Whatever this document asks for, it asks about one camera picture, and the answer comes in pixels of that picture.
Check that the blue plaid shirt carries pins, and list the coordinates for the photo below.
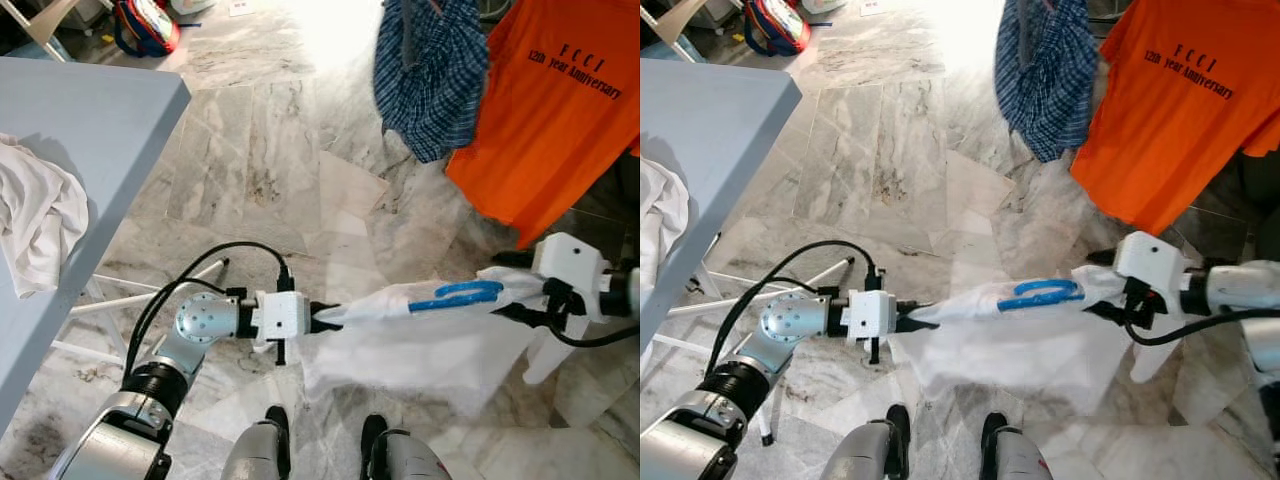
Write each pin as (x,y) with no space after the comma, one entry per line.
(1045,90)
(430,90)

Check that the white baby high chair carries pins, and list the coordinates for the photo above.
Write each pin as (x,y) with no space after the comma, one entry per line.
(680,25)
(50,25)

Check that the white printed bag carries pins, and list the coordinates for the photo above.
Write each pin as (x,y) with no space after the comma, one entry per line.
(190,5)
(822,4)

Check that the orange T-shirt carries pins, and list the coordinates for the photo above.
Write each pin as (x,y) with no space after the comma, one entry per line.
(1170,130)
(560,130)

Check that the robot left leg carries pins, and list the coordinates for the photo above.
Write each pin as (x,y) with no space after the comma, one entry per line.
(865,450)
(255,450)

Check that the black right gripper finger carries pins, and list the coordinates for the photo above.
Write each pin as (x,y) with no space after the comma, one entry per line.
(510,258)
(1102,257)

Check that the cream white garment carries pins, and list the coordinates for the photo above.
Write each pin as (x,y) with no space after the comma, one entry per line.
(660,220)
(35,215)

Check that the red and blue backpack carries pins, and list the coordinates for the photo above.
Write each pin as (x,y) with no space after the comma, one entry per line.
(150,25)
(780,25)

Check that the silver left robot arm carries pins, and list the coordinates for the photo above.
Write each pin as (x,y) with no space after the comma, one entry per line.
(790,322)
(205,320)

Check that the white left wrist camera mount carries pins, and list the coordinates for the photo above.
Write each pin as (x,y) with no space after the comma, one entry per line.
(870,315)
(282,315)

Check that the bright white garment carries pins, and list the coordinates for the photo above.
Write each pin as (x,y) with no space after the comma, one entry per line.
(1010,360)
(400,360)

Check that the blue plastic clothes hanger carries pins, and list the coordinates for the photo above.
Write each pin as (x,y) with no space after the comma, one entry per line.
(1040,293)
(460,293)

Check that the grey-blue folding table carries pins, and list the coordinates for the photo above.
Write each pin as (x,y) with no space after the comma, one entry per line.
(710,110)
(90,110)

